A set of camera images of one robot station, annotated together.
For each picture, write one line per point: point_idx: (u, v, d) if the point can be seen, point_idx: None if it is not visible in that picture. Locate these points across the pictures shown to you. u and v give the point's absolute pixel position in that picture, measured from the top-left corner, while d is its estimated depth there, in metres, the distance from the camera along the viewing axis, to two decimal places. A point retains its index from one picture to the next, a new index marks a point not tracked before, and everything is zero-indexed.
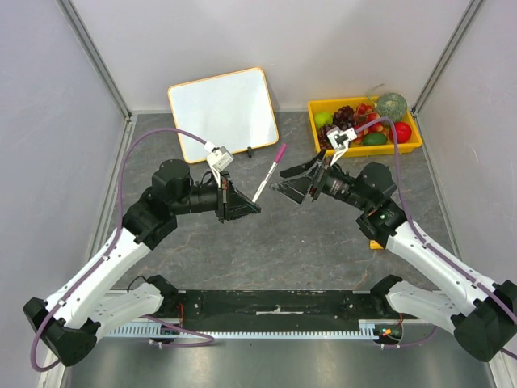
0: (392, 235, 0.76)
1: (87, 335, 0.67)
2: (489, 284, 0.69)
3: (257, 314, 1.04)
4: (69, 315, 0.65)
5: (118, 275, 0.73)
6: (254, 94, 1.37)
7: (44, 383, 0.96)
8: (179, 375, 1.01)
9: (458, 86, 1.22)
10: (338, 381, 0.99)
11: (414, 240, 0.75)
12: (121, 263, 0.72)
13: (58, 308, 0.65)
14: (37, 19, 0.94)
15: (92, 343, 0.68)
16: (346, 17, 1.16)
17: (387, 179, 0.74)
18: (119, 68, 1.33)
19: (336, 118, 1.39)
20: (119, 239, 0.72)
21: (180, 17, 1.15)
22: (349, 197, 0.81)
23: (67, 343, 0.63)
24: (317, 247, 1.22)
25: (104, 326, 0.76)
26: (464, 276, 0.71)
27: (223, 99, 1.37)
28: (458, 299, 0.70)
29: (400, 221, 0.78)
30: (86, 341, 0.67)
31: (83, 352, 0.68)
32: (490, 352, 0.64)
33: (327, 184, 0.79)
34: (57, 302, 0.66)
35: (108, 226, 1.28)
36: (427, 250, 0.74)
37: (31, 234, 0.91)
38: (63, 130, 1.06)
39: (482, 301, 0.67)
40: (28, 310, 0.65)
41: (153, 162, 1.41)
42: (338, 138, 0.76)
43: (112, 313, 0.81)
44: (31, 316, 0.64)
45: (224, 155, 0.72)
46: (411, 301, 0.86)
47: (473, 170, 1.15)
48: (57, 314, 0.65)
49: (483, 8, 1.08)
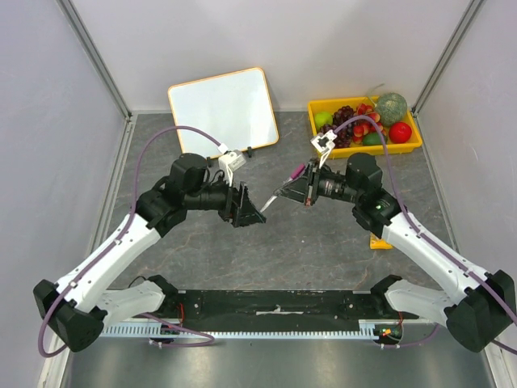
0: (387, 225, 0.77)
1: (94, 322, 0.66)
2: (481, 273, 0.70)
3: (257, 314, 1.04)
4: (81, 297, 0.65)
5: (127, 262, 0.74)
6: (254, 94, 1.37)
7: (44, 383, 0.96)
8: (179, 375, 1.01)
9: (457, 86, 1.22)
10: (338, 380, 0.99)
11: (409, 230, 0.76)
12: (131, 248, 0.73)
13: (69, 289, 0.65)
14: (38, 19, 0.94)
15: (98, 331, 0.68)
16: (347, 17, 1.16)
17: (371, 165, 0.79)
18: (119, 68, 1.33)
19: (337, 117, 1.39)
20: (132, 225, 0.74)
21: (181, 17, 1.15)
22: (344, 196, 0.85)
23: (75, 326, 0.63)
24: (317, 247, 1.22)
25: (111, 314, 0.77)
26: (456, 265, 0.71)
27: (224, 98, 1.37)
28: (450, 288, 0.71)
29: (395, 212, 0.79)
30: (94, 327, 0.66)
31: (90, 338, 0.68)
32: (479, 338, 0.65)
33: (321, 185, 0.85)
34: (69, 284, 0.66)
35: (108, 226, 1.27)
36: (421, 239, 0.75)
37: (31, 234, 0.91)
38: (62, 130, 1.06)
39: (472, 288, 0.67)
40: (38, 293, 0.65)
41: (152, 162, 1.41)
42: (320, 141, 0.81)
43: (118, 303, 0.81)
44: (41, 298, 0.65)
45: (239, 157, 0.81)
46: (408, 297, 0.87)
47: (473, 170, 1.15)
48: (68, 295, 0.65)
49: (482, 8, 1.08)
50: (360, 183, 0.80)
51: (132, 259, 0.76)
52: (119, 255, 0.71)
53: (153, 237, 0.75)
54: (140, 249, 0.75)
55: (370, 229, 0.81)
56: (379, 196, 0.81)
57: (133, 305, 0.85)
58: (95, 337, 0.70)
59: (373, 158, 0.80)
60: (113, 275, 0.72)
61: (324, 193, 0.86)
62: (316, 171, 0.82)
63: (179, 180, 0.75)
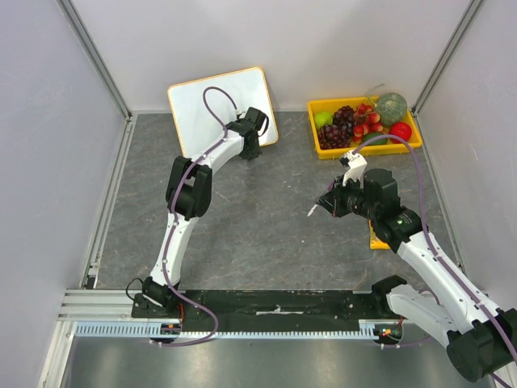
0: (405, 242, 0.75)
1: (208, 192, 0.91)
2: (493, 308, 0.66)
3: (257, 314, 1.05)
4: (210, 162, 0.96)
5: (228, 155, 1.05)
6: (253, 94, 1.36)
7: (44, 383, 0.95)
8: (179, 375, 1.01)
9: (457, 86, 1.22)
10: (338, 381, 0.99)
11: (426, 250, 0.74)
12: (233, 145, 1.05)
13: (203, 158, 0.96)
14: (38, 20, 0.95)
15: (208, 200, 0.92)
16: (347, 16, 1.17)
17: (386, 176, 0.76)
18: (119, 68, 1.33)
19: (336, 117, 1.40)
20: (229, 134, 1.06)
21: (181, 17, 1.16)
22: (362, 211, 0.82)
23: (207, 185, 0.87)
24: (317, 247, 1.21)
25: (187, 225, 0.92)
26: (468, 295, 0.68)
27: (216, 101, 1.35)
28: (458, 317, 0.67)
29: (416, 229, 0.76)
30: (208, 196, 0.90)
31: (203, 205, 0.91)
32: (479, 373, 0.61)
33: (343, 200, 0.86)
34: (201, 154, 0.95)
35: (108, 226, 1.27)
36: (437, 263, 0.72)
37: (31, 232, 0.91)
38: (63, 129, 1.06)
39: (481, 322, 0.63)
40: (176, 162, 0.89)
41: (153, 162, 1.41)
42: (345, 159, 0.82)
43: (181, 229, 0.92)
44: (179, 166, 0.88)
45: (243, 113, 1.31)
46: (406, 303, 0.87)
47: (473, 172, 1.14)
48: (202, 160, 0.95)
49: (483, 7, 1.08)
50: (376, 196, 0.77)
51: (229, 158, 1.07)
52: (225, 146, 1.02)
53: (241, 147, 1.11)
54: (236, 149, 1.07)
55: (388, 242, 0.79)
56: (398, 212, 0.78)
57: (179, 257, 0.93)
58: (207, 208, 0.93)
59: (389, 170, 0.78)
60: (221, 160, 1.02)
61: (348, 208, 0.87)
62: (338, 186, 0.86)
63: (253, 115, 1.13)
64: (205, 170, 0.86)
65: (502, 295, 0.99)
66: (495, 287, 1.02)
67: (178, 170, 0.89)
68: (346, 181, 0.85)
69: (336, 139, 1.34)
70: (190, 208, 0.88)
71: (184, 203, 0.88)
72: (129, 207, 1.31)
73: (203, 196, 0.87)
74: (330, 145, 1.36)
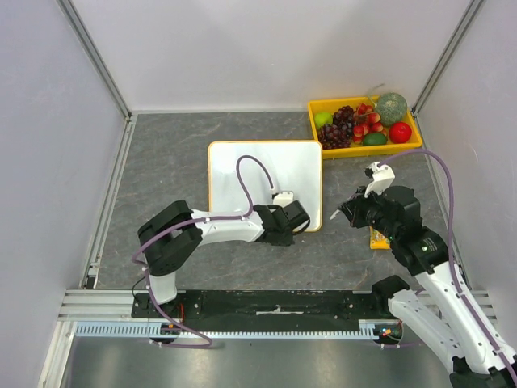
0: (429, 274, 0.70)
1: (178, 259, 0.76)
2: (510, 355, 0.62)
3: (257, 314, 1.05)
4: (206, 230, 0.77)
5: (232, 236, 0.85)
6: (297, 168, 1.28)
7: (44, 383, 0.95)
8: (180, 375, 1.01)
9: (458, 87, 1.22)
10: (338, 381, 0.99)
11: (448, 285, 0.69)
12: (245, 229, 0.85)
13: (202, 221, 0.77)
14: (38, 20, 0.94)
15: (177, 265, 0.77)
16: (347, 17, 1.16)
17: (408, 196, 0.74)
18: (119, 68, 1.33)
19: (336, 117, 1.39)
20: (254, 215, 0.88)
21: (181, 17, 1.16)
22: (380, 227, 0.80)
23: (184, 249, 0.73)
24: (317, 247, 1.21)
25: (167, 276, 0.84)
26: (488, 339, 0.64)
27: (252, 166, 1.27)
28: (472, 356, 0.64)
29: (441, 258, 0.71)
30: (174, 263, 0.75)
31: (167, 267, 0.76)
32: None
33: (363, 211, 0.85)
34: (205, 216, 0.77)
35: (108, 226, 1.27)
36: (460, 301, 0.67)
37: (31, 232, 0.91)
38: (63, 130, 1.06)
39: (498, 370, 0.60)
40: (175, 207, 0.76)
41: (152, 162, 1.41)
42: (371, 169, 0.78)
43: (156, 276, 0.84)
44: (174, 212, 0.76)
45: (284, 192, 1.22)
46: (412, 317, 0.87)
47: (475, 173, 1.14)
48: (199, 223, 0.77)
49: (482, 7, 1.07)
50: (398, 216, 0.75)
51: (233, 237, 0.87)
52: (237, 227, 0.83)
53: (254, 237, 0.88)
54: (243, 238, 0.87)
55: (407, 267, 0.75)
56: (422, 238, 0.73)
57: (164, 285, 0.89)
58: (170, 271, 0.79)
59: (410, 190, 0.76)
60: (221, 236, 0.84)
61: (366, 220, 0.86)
62: (359, 196, 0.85)
63: (293, 211, 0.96)
64: (194, 236, 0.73)
65: (502, 295, 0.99)
66: (494, 286, 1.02)
67: (171, 215, 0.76)
68: (369, 192, 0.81)
69: (336, 139, 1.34)
70: (151, 263, 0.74)
71: (150, 253, 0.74)
72: (129, 207, 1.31)
73: (171, 258, 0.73)
74: (330, 146, 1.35)
